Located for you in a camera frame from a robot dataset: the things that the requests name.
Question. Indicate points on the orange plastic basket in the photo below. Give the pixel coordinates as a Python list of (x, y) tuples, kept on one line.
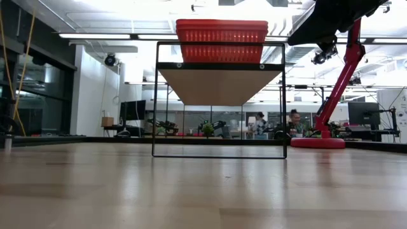
[(222, 21), (222, 52), (222, 26)]

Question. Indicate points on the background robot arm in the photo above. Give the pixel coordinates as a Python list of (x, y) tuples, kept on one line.
[(167, 125), (216, 125)]

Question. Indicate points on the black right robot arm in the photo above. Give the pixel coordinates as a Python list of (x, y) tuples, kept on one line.
[(334, 16)]

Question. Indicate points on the small potted plant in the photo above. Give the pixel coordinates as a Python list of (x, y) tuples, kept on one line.
[(207, 129)]

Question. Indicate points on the person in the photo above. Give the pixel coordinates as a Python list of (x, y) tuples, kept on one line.
[(295, 124), (260, 124)]

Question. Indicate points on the black computer monitor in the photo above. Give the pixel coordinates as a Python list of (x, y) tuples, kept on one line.
[(133, 110), (364, 115)]

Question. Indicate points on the brown cardboard box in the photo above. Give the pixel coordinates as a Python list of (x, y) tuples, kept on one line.
[(107, 121)]

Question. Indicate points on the red desk lamp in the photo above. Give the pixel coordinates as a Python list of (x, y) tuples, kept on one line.
[(337, 92)]

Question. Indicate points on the white cabinet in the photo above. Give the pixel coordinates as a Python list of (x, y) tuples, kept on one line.
[(392, 114)]

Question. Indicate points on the wooden shelf with black frame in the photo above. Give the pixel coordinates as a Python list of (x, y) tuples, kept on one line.
[(219, 86)]

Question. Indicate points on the black ceiling camera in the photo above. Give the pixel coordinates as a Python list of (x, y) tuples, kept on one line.
[(109, 59)]

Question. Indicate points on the black aluminium table frame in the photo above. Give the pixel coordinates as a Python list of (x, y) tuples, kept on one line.
[(63, 140)]

